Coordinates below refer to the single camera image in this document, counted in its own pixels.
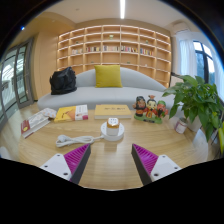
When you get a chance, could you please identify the patterned white magazine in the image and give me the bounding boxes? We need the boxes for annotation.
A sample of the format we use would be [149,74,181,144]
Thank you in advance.
[41,107,58,120]

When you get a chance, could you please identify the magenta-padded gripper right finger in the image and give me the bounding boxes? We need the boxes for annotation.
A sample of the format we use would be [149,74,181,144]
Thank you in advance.
[130,143,183,187]

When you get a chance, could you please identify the wooden wall shelf unit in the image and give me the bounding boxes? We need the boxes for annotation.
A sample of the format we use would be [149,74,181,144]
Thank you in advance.
[56,24,173,89]

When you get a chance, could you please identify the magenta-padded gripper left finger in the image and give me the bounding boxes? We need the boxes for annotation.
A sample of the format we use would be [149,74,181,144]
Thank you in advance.
[39,143,92,185]

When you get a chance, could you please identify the small white maroon cup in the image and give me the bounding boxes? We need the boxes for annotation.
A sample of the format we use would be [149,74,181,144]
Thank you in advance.
[174,117,188,135]

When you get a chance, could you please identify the three-figure painted figurine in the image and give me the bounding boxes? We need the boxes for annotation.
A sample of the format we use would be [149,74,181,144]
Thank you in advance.
[132,94,170,125]

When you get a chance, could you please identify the grey-framed glass door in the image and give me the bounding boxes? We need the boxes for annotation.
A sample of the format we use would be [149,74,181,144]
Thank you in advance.
[0,37,35,131]

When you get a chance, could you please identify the red-covered open book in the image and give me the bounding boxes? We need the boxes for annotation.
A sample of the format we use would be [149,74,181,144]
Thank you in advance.
[20,111,51,139]

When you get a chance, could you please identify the green potted plant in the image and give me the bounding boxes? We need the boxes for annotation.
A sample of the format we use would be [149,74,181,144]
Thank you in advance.
[162,74,224,154]

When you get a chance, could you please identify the round white power strip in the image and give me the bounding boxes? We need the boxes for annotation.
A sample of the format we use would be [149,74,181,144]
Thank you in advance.
[100,121,126,142]

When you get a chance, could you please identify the yellow book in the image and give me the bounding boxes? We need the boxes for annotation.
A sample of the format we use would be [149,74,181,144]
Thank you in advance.
[53,105,78,123]

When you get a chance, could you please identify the white gold-rimmed charger block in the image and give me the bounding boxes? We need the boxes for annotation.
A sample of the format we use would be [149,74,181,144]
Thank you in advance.
[106,117,121,137]

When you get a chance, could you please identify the white coiled power cable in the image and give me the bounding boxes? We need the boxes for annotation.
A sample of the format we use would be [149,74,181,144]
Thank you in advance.
[55,133,105,149]

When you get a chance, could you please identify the large tan book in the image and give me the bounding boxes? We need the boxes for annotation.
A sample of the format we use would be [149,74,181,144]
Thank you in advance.
[93,104,133,120]

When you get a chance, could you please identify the dark-framed window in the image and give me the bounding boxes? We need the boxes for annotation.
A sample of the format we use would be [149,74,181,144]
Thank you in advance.
[192,40,217,86]

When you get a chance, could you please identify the white wall air conditioner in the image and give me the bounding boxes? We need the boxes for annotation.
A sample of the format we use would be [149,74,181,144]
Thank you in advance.
[172,21,193,36]

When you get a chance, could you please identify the long ceiling light strip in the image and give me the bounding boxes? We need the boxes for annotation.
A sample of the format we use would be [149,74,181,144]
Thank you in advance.
[119,0,126,20]

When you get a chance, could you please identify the white and red book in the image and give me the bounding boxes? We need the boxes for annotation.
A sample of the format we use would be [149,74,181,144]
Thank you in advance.
[74,104,89,121]

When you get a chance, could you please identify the grey curved sofa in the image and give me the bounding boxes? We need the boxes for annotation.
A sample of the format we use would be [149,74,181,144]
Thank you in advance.
[36,66,176,111]

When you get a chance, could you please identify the black bag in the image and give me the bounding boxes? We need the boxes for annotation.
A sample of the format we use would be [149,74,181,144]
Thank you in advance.
[49,66,78,96]

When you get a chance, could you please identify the sheer white curtain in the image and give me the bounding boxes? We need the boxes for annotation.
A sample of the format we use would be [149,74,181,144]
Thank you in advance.
[213,53,224,101]
[179,31,198,78]

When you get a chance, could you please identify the yellow cushion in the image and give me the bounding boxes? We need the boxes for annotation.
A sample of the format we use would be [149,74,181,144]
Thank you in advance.
[94,64,124,89]

